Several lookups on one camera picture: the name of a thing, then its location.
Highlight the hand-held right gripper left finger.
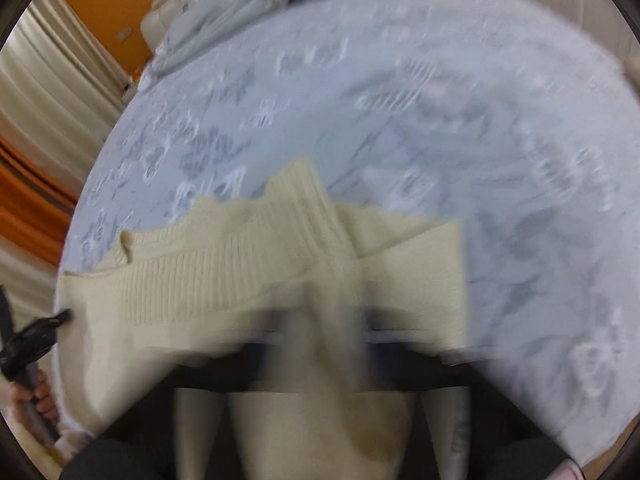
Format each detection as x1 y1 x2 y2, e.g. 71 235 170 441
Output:
172 310 301 394

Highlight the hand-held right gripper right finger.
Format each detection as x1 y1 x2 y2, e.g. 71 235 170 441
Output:
360 305 483 397

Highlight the cream knit sweater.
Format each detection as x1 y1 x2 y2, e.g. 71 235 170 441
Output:
52 157 468 480

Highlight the person's left hand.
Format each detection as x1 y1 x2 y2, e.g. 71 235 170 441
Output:
10 367 62 428

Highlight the orange curtain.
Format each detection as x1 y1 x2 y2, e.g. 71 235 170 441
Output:
0 135 77 263

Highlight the cream pleated curtain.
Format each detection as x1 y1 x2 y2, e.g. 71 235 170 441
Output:
0 0 137 321

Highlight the pale blue floral bed sheet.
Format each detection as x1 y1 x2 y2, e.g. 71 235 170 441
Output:
52 0 637 467

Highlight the grey floral duvet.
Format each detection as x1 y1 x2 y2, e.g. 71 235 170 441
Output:
137 0 468 92

